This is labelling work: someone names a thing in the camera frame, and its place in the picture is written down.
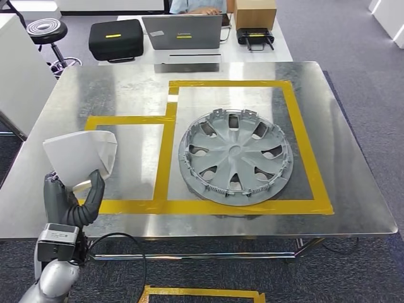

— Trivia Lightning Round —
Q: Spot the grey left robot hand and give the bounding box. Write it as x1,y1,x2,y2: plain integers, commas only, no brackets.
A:
43,169,106,229

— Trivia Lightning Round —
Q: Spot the white plastic shell part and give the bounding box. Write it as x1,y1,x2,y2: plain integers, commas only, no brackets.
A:
42,130,118,194

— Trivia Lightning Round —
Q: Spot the steel workbench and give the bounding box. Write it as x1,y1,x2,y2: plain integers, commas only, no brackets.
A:
0,61,398,264

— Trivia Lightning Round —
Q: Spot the white desk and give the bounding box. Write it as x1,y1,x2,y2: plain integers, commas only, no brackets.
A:
97,12,294,67
0,12,58,143

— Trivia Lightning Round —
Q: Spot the black round stool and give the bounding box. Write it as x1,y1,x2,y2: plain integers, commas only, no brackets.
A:
26,18,83,78

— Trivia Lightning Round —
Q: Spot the black carrying case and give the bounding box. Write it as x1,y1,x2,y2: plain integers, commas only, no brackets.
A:
88,18,145,64

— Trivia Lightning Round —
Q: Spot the grey laptop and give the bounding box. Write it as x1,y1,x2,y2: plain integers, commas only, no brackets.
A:
141,15,223,64

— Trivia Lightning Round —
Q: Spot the grey wheel hubcap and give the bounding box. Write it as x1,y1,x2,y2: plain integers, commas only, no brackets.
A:
178,109,294,207

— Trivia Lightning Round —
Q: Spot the person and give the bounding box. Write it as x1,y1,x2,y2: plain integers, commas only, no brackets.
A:
168,0,228,16

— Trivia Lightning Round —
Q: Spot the black router device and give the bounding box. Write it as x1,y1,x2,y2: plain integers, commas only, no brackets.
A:
236,27,276,52

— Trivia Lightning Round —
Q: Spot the cardboard box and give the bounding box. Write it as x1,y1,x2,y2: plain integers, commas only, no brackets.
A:
233,0,277,31

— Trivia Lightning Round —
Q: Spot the white partition panel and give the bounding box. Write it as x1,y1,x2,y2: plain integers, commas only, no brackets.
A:
369,0,404,49

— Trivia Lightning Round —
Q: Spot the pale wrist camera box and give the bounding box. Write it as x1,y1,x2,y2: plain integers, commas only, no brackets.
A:
37,222,80,263

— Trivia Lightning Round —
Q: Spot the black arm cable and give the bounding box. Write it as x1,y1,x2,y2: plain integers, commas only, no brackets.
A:
87,232,147,303

